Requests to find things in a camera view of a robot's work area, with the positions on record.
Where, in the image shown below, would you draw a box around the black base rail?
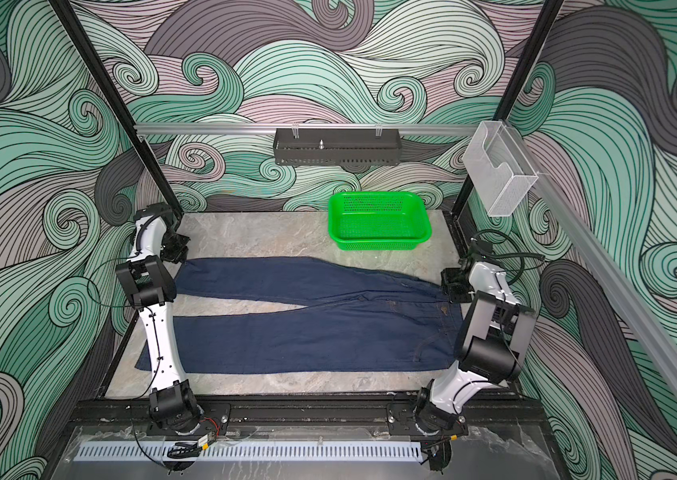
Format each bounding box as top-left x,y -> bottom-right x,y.
73,391 -> 547,442

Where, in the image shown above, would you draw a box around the black corner frame post right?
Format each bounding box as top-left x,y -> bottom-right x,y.
452,1 -> 564,219

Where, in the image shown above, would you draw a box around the aluminium rail back wall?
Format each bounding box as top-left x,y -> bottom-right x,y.
134,122 -> 478,137

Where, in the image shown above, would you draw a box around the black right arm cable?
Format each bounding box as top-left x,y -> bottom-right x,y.
469,229 -> 547,287

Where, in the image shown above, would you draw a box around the dark blue denim trousers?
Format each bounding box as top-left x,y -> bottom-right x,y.
135,256 -> 466,375

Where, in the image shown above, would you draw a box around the black corner frame post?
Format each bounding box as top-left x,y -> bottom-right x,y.
48,0 -> 184,226
452,1 -> 564,219

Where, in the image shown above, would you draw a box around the aluminium rail right wall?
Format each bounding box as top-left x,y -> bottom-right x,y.
504,124 -> 677,398

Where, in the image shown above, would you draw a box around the clear plastic wall holder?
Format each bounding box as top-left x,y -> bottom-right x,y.
462,121 -> 539,218

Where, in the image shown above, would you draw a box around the white slotted cable duct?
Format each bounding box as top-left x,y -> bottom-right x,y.
72,440 -> 424,462

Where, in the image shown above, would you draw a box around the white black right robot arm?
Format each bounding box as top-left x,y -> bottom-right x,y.
414,261 -> 537,436

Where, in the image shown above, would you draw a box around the aluminium rail wall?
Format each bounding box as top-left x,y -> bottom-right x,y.
134,122 -> 478,137
504,124 -> 677,398

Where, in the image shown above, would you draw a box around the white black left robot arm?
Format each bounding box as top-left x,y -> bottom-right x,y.
114,203 -> 202,435

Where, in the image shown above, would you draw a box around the green plastic laundry basket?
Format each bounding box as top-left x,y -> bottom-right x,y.
328,191 -> 433,251

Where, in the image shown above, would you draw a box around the black corner frame post left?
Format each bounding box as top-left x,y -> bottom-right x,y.
48,0 -> 184,226

